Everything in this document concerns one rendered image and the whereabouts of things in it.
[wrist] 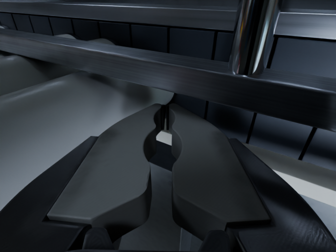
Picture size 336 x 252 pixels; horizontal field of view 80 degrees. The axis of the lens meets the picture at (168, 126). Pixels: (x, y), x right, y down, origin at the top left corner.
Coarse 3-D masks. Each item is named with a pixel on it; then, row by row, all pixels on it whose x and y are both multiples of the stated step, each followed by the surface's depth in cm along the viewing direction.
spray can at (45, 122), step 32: (0, 96) 9; (32, 96) 9; (64, 96) 10; (96, 96) 11; (128, 96) 13; (160, 96) 16; (0, 128) 8; (32, 128) 8; (64, 128) 9; (96, 128) 11; (0, 160) 7; (32, 160) 8; (0, 192) 7
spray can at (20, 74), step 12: (0, 60) 12; (12, 60) 13; (24, 60) 13; (36, 60) 13; (0, 72) 12; (12, 72) 12; (24, 72) 12; (36, 72) 13; (48, 72) 13; (60, 72) 14; (72, 72) 15; (0, 84) 11; (12, 84) 12; (24, 84) 12
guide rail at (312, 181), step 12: (168, 132) 16; (264, 156) 14; (276, 156) 14; (288, 156) 14; (276, 168) 13; (288, 168) 13; (300, 168) 13; (312, 168) 13; (324, 168) 13; (288, 180) 12; (300, 180) 12; (312, 180) 12; (324, 180) 12; (300, 192) 12; (312, 192) 12; (324, 192) 12
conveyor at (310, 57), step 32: (32, 32) 25; (64, 32) 22; (96, 32) 20; (128, 32) 18; (160, 32) 16; (192, 32) 15; (224, 32) 14; (288, 64) 13; (320, 64) 12; (224, 128) 17; (256, 128) 16; (288, 128) 14; (320, 128) 13; (320, 160) 14
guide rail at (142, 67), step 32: (0, 32) 13; (64, 64) 11; (96, 64) 10; (128, 64) 9; (160, 64) 8; (192, 64) 7; (224, 64) 7; (192, 96) 8; (224, 96) 7; (256, 96) 6; (288, 96) 6; (320, 96) 6
